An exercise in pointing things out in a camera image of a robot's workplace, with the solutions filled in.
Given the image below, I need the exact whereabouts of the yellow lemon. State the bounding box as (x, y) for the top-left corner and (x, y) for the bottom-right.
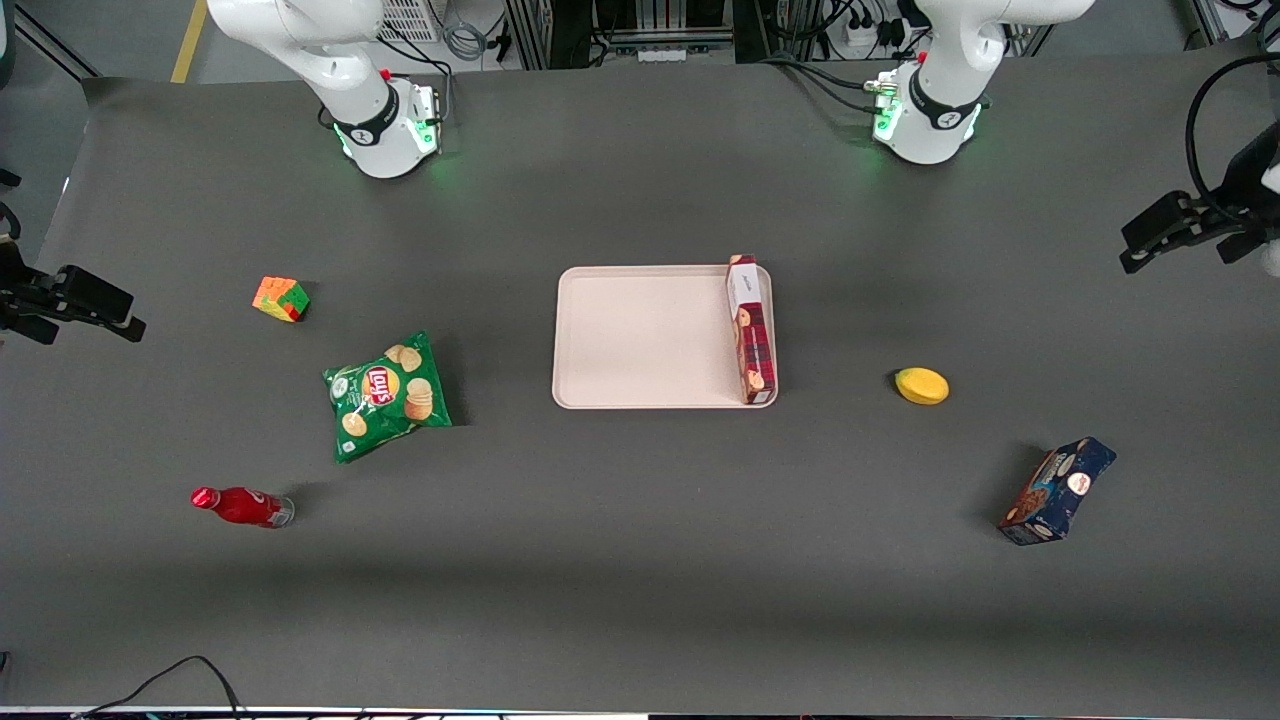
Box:
(894, 367), (951, 406)

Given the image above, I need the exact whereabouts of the white perforated box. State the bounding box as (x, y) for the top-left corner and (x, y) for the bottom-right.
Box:
(378, 0), (443, 44)

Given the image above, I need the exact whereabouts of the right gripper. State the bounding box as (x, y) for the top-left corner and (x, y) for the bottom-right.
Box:
(0, 238), (147, 346)

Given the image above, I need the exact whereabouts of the white power strip with plugs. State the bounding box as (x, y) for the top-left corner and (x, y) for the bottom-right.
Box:
(845, 12), (909, 53)

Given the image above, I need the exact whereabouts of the red cookie box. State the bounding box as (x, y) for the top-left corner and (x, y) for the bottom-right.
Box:
(726, 254), (778, 406)

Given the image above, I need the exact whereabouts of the black right base cable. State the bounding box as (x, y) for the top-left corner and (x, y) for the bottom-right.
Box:
(378, 28), (453, 133)

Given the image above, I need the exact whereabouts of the colourful puzzle cube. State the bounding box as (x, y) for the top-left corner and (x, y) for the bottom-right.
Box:
(252, 276), (312, 324)

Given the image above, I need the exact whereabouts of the grey coiled cable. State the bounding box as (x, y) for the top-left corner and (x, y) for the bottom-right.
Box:
(443, 18), (493, 63)

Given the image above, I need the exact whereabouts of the green chips bag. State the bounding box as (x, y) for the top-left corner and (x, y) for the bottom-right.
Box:
(322, 331), (454, 465)

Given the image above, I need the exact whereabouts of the beige plastic tray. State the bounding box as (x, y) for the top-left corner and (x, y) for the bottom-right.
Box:
(552, 264), (780, 411)

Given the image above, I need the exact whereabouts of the red cola bottle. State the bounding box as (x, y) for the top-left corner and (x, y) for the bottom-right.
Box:
(190, 486), (296, 529)

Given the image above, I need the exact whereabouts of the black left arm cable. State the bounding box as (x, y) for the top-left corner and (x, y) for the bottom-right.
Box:
(1185, 50), (1280, 216)

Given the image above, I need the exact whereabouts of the black left base cable bundle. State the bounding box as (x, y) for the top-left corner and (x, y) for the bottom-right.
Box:
(758, 52), (886, 113)

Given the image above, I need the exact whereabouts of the thin black table-edge cable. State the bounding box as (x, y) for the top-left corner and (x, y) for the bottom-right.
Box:
(70, 655), (246, 720)

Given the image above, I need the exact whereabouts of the black equipment rack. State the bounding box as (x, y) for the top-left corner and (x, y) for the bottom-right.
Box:
(503, 0), (738, 71)

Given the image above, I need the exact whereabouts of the blue cookie box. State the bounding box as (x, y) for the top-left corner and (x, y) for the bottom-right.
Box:
(998, 436), (1118, 547)

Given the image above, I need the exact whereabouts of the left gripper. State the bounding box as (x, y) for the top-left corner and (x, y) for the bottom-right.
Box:
(1120, 120), (1280, 273)

